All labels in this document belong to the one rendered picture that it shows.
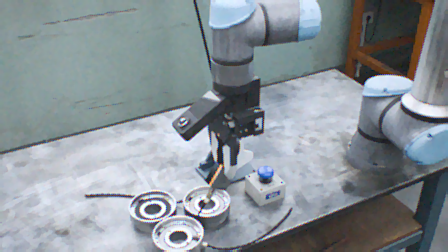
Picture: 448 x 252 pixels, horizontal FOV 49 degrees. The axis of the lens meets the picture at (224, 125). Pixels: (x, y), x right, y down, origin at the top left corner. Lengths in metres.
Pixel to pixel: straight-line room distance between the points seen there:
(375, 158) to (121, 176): 0.64
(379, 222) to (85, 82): 1.71
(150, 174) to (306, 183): 0.39
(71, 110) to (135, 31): 0.54
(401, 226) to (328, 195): 0.40
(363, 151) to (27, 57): 1.77
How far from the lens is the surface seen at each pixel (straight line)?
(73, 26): 2.57
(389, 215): 1.59
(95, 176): 1.29
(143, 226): 1.09
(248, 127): 0.94
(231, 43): 0.82
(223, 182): 0.99
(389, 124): 1.18
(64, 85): 2.67
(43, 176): 1.33
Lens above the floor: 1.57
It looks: 32 degrees down
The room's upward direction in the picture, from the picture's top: straight up
